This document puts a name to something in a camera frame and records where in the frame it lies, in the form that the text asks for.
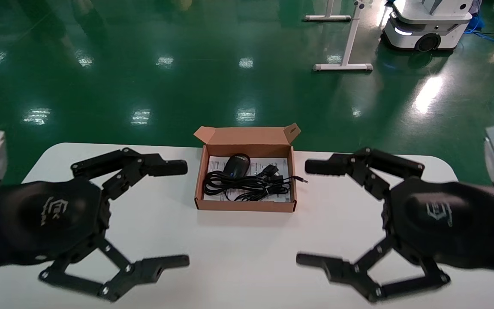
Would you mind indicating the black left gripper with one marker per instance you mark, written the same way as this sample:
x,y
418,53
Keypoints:
x,y
45,219

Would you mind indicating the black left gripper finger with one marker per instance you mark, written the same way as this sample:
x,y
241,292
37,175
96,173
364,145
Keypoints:
x,y
165,167

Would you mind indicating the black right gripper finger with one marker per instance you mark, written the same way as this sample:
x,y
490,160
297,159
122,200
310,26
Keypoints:
x,y
328,166

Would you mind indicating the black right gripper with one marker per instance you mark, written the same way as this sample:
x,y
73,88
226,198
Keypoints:
x,y
448,219

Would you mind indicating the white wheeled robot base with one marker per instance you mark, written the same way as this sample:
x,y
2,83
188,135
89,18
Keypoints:
x,y
427,25

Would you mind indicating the brown cardboard box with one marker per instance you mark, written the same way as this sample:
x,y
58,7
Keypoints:
x,y
247,206

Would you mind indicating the white printed paper sheet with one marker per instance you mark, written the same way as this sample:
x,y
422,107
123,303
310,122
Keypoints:
x,y
281,165

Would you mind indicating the white T-shaped desk leg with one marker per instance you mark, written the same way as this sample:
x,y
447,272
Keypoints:
x,y
350,43

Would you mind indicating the white desk foot bar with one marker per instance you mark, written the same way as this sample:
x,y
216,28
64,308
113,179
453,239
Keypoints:
x,y
327,17

